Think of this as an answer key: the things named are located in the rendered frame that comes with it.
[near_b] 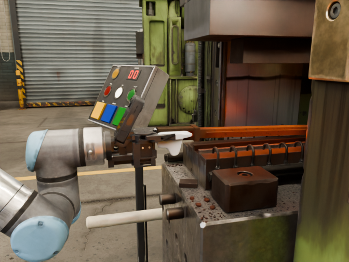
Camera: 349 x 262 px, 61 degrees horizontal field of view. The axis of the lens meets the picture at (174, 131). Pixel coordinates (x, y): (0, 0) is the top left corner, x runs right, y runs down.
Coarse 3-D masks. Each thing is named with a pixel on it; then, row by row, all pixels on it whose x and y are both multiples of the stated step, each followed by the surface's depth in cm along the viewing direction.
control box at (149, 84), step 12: (120, 72) 129; (144, 72) 115; (156, 72) 113; (108, 84) 133; (120, 84) 125; (132, 84) 118; (144, 84) 112; (156, 84) 114; (108, 96) 129; (120, 96) 121; (144, 96) 111; (156, 96) 115; (144, 108) 112; (96, 120) 128; (144, 120) 113
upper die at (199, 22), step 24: (192, 0) 73; (216, 0) 62; (240, 0) 64; (264, 0) 65; (288, 0) 66; (312, 0) 68; (192, 24) 74; (216, 24) 64; (240, 24) 65; (264, 24) 66; (288, 24) 68; (312, 24) 69
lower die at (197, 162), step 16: (192, 144) 83; (208, 144) 80; (272, 144) 80; (288, 144) 80; (304, 144) 81; (192, 160) 81; (208, 160) 70; (224, 160) 71; (240, 160) 72; (256, 160) 73; (272, 160) 74; (288, 160) 76; (288, 176) 77
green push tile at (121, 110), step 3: (120, 108) 116; (123, 108) 115; (126, 108) 113; (117, 111) 117; (120, 111) 115; (123, 111) 114; (117, 114) 116; (120, 114) 114; (123, 114) 113; (117, 117) 115; (120, 117) 114; (114, 120) 116; (117, 120) 114; (114, 123) 115; (117, 123) 114
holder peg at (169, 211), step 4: (168, 208) 69; (172, 208) 69; (176, 208) 69; (180, 208) 69; (168, 212) 68; (172, 212) 68; (176, 212) 69; (180, 212) 69; (168, 216) 68; (172, 216) 68; (176, 216) 68; (180, 216) 69
